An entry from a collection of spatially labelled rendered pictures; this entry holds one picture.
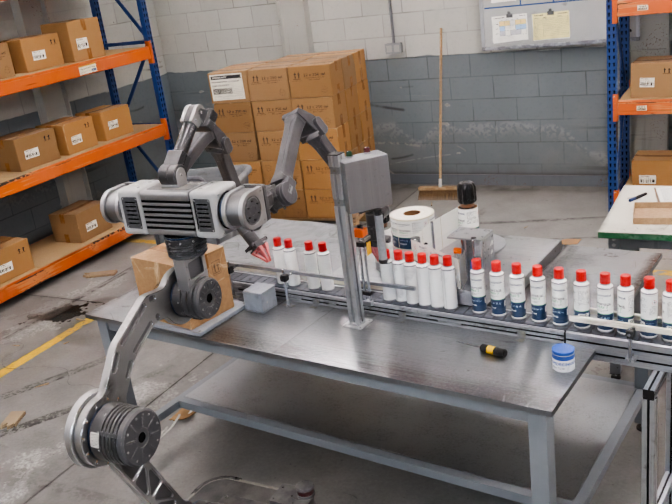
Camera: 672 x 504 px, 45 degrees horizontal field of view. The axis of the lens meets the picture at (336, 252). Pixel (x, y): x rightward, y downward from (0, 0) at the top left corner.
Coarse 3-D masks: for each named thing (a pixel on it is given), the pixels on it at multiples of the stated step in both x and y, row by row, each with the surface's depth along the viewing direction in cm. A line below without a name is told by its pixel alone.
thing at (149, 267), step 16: (144, 256) 325; (160, 256) 323; (208, 256) 320; (224, 256) 326; (144, 272) 324; (160, 272) 317; (208, 272) 321; (224, 272) 328; (144, 288) 328; (224, 288) 329; (224, 304) 330; (160, 320) 329; (192, 320) 317; (208, 320) 324
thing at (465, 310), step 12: (240, 276) 358; (252, 276) 356; (264, 276) 354; (288, 288) 338; (300, 288) 336; (336, 288) 331; (384, 300) 314; (444, 312) 298; (456, 312) 296; (468, 312) 294; (528, 324) 279; (540, 324) 278; (552, 324) 277
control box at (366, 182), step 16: (352, 160) 283; (368, 160) 284; (384, 160) 287; (352, 176) 284; (368, 176) 286; (384, 176) 288; (352, 192) 286; (368, 192) 288; (384, 192) 290; (352, 208) 287; (368, 208) 290
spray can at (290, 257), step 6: (288, 240) 333; (288, 246) 333; (288, 252) 333; (294, 252) 334; (288, 258) 334; (294, 258) 335; (288, 264) 335; (294, 264) 336; (294, 276) 337; (288, 282) 340; (294, 282) 338; (300, 282) 340
